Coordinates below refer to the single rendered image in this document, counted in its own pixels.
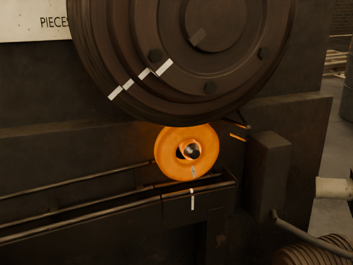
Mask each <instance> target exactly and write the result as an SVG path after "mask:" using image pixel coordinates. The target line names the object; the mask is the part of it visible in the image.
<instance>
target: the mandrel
mask: <svg viewBox="0 0 353 265"><path fill-rule="evenodd" d="M177 149H178V150H179V151H180V152H181V154H182V155H183V156H184V157H185V158H186V159H188V160H195V159H198V158H199V156H200V153H201V147H200V145H199V144H198V143H197V142H196V141H195V140H194V139H188V140H185V141H184V142H182V143H181V144H180V145H179V146H178V148H177Z"/></svg>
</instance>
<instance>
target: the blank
mask: <svg viewBox="0 0 353 265"><path fill-rule="evenodd" d="M188 139H194V140H196V141H197V142H198V144H199V145H200V147H201V153H200V156H199V158H198V159H195V160H188V159H179V158H177V157H176V150H177V148H178V146H179V145H180V144H181V143H182V142H184V141H185V140H188ZM219 148H220V144H219V138H218V136H217V134H216V132H215V131H214V129H213V128H212V127H211V126H210V125H209V124H205V125H200V126H194V127H183V128H176V127H164V128H163V129H162V130H161V132H160V133H159V135H158V137H157V139H156V141H155V145H154V157H155V160H156V162H157V164H158V166H159V168H160V169H161V171H162V172H163V173H164V174H165V175H166V176H168V177H169V178H171V179H174V180H178V181H189V180H193V179H196V178H198V177H200V176H202V175H204V174H205V173H206V172H207V171H209V170H210V169H211V167H212V166H213V165H214V163H215V161H216V159H217V157H218V154H219Z"/></svg>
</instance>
